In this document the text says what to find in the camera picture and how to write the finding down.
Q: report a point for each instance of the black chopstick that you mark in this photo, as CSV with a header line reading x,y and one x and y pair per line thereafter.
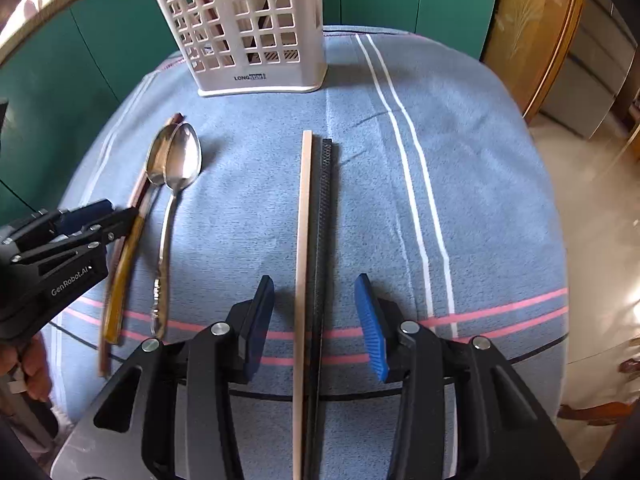
x,y
322,235

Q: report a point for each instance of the brown wooden chopstick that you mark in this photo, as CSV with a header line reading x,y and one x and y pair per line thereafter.
x,y
103,360

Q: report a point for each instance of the white plastic utensil holder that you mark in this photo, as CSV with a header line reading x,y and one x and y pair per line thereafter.
x,y
215,81

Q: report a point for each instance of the person's left hand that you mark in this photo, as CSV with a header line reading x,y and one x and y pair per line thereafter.
x,y
32,370

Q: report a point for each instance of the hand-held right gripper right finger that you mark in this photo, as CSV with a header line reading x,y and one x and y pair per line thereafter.
x,y
375,340

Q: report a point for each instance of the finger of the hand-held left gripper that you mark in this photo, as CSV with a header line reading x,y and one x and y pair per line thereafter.
x,y
85,212
115,222

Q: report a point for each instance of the wooden chair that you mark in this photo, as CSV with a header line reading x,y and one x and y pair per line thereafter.
x,y
590,414

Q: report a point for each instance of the silver refrigerator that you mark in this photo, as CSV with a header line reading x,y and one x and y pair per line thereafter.
x,y
595,60

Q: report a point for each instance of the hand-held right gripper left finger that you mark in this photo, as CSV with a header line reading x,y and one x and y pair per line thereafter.
x,y
257,340

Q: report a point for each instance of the blue striped cloth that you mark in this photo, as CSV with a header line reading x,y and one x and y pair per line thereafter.
x,y
450,185

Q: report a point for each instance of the beige chopstick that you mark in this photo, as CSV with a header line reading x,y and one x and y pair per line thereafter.
x,y
302,260

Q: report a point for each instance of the wooden glass sliding door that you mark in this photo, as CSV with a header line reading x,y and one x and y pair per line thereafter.
x,y
530,35

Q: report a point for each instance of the silver metal spoon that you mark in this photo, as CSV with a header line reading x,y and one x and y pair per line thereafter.
x,y
182,160

